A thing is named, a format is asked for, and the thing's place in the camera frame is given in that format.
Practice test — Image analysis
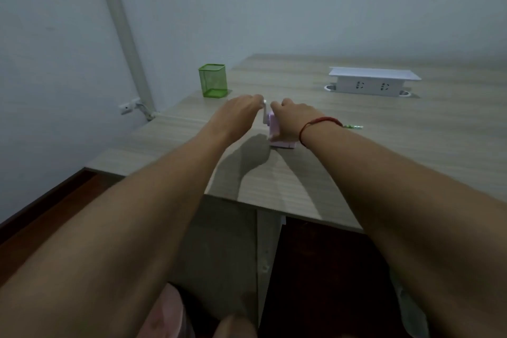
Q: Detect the green mesh pen holder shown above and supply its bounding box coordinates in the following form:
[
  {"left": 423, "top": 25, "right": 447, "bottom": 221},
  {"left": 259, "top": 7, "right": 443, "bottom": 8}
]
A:
[{"left": 198, "top": 63, "right": 229, "bottom": 99}]

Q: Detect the red string bracelet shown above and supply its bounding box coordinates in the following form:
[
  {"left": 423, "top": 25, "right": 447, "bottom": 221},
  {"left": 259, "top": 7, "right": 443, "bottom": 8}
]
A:
[{"left": 298, "top": 116, "right": 344, "bottom": 149}]

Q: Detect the purple pencil sharpener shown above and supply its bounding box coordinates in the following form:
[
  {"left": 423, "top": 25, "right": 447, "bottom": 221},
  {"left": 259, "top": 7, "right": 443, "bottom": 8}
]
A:
[{"left": 261, "top": 99, "right": 298, "bottom": 149}]

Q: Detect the person's left hand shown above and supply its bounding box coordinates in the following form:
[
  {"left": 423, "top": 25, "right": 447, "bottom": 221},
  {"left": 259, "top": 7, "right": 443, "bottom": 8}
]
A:
[{"left": 205, "top": 94, "right": 266, "bottom": 145}]

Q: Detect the white cable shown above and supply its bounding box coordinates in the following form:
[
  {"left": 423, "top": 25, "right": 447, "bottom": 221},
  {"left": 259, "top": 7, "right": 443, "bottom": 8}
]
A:
[{"left": 136, "top": 102, "right": 159, "bottom": 122}]

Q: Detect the person's pink clothing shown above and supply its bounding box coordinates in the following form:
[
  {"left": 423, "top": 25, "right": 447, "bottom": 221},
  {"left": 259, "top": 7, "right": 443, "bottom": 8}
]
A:
[{"left": 136, "top": 282, "right": 187, "bottom": 338}]

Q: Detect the person's right forearm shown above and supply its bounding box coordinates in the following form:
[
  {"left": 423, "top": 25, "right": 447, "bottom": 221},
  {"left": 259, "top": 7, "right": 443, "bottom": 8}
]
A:
[{"left": 301, "top": 121, "right": 507, "bottom": 338}]

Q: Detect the grey slipper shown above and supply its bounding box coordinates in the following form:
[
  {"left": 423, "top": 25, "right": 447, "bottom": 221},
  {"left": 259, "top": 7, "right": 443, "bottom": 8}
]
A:
[{"left": 390, "top": 270, "right": 431, "bottom": 338}]

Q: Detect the white wall socket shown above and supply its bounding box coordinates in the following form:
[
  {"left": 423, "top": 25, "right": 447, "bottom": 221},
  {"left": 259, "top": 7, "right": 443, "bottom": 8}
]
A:
[{"left": 118, "top": 97, "right": 142, "bottom": 116}]

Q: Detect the white wall pipe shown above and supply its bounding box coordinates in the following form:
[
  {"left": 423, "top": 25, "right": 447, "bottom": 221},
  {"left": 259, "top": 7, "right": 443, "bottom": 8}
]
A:
[{"left": 90, "top": 0, "right": 156, "bottom": 112}]

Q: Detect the person's right hand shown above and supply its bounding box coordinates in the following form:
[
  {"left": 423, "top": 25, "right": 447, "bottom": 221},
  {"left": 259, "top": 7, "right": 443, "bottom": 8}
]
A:
[{"left": 269, "top": 98, "right": 330, "bottom": 148}]

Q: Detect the wooden desk cabinet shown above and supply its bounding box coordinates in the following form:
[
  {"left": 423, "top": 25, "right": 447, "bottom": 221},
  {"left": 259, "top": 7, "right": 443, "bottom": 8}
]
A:
[{"left": 95, "top": 169, "right": 287, "bottom": 326}]

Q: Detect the white desk socket box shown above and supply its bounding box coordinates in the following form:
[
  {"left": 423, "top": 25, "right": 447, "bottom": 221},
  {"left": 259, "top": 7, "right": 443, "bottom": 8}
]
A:
[{"left": 323, "top": 67, "right": 423, "bottom": 98}]

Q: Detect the person's bare knee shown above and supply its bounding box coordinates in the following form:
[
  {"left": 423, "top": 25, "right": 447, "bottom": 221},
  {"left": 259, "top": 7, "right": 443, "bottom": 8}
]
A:
[{"left": 215, "top": 313, "right": 259, "bottom": 338}]

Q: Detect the person's left forearm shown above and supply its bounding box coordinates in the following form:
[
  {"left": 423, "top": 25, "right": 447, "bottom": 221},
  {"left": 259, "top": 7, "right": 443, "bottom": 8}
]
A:
[{"left": 0, "top": 132, "right": 232, "bottom": 338}]

